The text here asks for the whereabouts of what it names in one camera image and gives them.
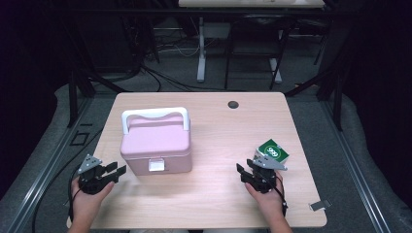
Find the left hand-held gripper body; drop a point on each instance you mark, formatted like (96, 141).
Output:
(92, 181)

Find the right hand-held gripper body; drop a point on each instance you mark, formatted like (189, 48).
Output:
(264, 179)

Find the green and white carton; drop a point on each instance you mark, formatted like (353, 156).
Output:
(272, 149)

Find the person's left hand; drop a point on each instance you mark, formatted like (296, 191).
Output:
(87, 204)

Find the person's right hand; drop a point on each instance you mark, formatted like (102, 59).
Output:
(270, 204)

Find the grey metal table clip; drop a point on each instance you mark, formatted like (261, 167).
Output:
(320, 205)

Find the black metal stand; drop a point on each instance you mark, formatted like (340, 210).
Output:
(336, 93)
(74, 97)

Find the black chair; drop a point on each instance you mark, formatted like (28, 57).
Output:
(256, 42)

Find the white desk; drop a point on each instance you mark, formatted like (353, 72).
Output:
(251, 3)

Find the black square floor frame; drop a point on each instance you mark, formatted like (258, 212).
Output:
(79, 138)

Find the aluminium floor rail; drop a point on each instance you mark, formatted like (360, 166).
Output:
(356, 165)
(42, 173)

